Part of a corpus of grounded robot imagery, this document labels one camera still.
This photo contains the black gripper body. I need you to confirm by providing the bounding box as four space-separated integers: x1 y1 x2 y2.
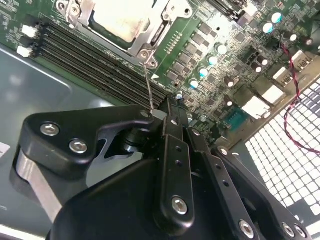
43 157 233 240

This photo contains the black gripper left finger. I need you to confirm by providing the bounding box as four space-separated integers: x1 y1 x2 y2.
9 95 197 231

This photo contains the metal CPU locking lever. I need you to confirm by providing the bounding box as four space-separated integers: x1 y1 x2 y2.
142 63 156 112

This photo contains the silver CPU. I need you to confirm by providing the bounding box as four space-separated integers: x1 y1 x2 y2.
89 0 151 44

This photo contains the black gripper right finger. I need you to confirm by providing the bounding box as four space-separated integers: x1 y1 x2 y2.
177 97 312 240

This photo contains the metal socket cover frame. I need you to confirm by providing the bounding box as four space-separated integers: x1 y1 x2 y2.
74 0 181 55

